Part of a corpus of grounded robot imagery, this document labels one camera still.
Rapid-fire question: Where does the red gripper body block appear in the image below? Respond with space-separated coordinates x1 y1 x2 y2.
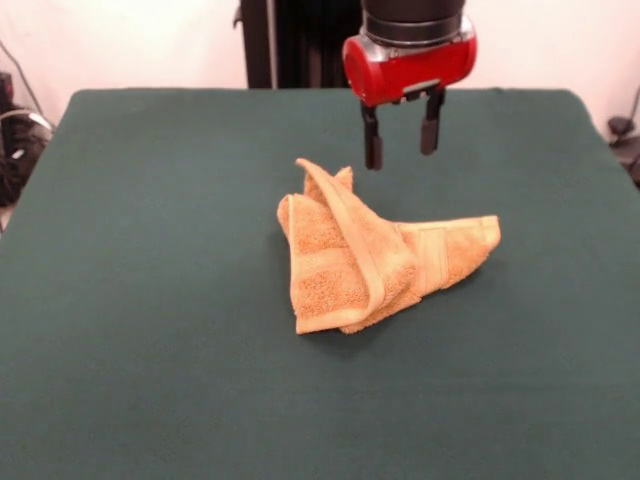
342 17 479 109

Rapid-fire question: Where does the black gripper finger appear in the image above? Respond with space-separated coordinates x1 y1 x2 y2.
360 102 386 172
419 88 448 157

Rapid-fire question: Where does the orange terry towel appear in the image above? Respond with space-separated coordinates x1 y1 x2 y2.
277 157 502 335

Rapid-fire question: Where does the black floor device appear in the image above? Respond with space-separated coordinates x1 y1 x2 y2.
606 115 640 189

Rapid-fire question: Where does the dark green table cloth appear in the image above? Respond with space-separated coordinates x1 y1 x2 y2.
0 87 640 480

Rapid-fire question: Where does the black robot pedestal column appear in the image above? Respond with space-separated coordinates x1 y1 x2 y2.
233 0 366 90

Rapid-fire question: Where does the black cable bundle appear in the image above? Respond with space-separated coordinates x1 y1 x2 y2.
0 105 55 207

